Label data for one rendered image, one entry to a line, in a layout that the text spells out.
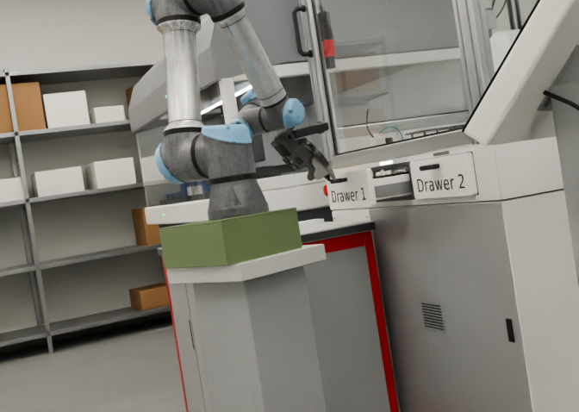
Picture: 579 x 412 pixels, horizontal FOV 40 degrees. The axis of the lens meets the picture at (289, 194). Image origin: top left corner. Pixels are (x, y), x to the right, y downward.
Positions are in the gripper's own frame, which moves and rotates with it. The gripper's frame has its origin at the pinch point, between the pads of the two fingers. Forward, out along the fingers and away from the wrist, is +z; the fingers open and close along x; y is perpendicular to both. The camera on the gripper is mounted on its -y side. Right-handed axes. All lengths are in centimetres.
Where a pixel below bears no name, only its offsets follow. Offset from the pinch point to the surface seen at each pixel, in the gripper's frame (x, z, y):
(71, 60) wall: -416, -106, -57
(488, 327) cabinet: 42, 48, 10
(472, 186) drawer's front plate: 46, 17, -10
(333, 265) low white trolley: -11.2, 23.9, 15.2
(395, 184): 12.9, 12.6, -8.6
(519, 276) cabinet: 55, 38, 1
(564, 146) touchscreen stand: 106, -1, 3
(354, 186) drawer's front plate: 5.4, 6.1, -1.2
